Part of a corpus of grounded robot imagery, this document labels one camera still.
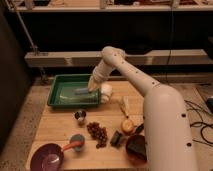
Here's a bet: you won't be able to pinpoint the bunch of brown grapes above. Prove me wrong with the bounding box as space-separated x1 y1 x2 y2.
87 122 108 148

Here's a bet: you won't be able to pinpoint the white metal shelf rack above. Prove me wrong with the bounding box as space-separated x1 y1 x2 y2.
4 0 213 68

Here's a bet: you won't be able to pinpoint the black floor cables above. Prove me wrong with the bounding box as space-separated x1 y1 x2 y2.
165 6 213 148

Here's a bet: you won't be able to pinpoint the green plastic tray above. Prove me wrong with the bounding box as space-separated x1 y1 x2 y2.
47 74 101 108

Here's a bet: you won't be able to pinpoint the yellow round fruit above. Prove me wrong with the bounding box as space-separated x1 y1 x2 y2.
121 119 134 134

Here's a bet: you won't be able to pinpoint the teal cup with orange handle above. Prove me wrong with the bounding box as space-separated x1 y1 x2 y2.
62 134 85 152

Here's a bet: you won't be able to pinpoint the wooden table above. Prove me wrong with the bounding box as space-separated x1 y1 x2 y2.
26 81 148 171

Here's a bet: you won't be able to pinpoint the small metal cup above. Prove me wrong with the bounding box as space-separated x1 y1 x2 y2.
74 110 86 125

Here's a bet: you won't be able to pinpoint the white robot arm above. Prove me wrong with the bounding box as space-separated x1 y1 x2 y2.
88 46 199 171

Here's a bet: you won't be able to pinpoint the brown bowl with dark sponge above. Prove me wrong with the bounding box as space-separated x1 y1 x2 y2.
125 135 147 165

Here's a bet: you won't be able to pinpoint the purple plastic bowl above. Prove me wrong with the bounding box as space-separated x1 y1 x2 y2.
30 143 64 171

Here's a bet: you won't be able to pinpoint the small dark block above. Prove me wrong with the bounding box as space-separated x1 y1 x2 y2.
110 131 123 147

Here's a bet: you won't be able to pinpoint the dark spatula tool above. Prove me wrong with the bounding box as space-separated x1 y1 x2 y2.
134 123 144 134

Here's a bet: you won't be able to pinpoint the white rolled cloth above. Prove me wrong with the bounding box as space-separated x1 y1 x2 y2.
101 83 112 104

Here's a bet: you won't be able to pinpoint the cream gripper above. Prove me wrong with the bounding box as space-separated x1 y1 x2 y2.
88 65 110 92

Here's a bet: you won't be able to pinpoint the blue sponge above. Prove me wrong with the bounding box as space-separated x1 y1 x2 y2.
74 87 89 95

